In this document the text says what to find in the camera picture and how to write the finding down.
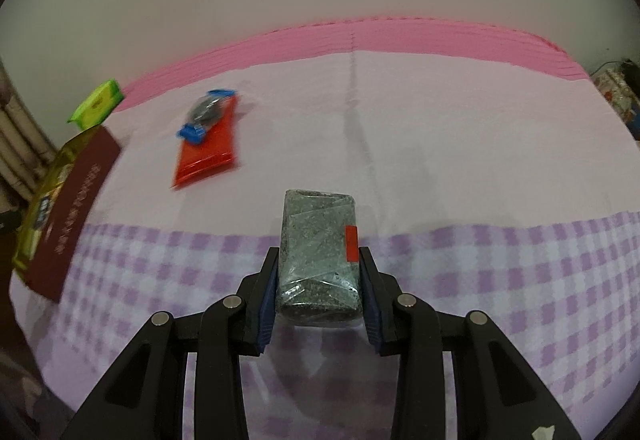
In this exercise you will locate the pink and purple checkered bedsheet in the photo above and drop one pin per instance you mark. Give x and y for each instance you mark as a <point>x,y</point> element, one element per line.
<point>450,144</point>

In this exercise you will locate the flat red snack packet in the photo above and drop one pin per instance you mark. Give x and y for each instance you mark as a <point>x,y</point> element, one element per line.
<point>210,154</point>

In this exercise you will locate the beige ribbed curtain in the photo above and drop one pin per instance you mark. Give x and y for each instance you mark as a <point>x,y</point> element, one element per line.
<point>20,139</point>

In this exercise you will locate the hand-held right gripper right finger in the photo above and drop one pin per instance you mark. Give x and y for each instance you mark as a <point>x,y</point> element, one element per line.
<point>372,326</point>

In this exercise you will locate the floral ceramic jar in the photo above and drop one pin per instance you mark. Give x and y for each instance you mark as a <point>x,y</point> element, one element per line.
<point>617,92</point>

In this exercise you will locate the maroon and gold box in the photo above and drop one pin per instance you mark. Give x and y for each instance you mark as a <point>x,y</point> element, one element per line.
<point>70,220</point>

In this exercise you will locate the blue ended snack wrapper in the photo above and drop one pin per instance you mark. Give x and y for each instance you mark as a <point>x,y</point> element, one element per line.
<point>206,112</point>

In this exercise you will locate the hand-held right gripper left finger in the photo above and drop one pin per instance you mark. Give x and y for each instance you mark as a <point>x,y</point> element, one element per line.
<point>266,320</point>

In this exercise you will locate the grey sesame candy block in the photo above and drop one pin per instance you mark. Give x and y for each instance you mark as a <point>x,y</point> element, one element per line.
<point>315,250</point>

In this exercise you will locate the green snack packet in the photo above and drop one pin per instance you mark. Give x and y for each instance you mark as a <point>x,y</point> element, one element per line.
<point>97,103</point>

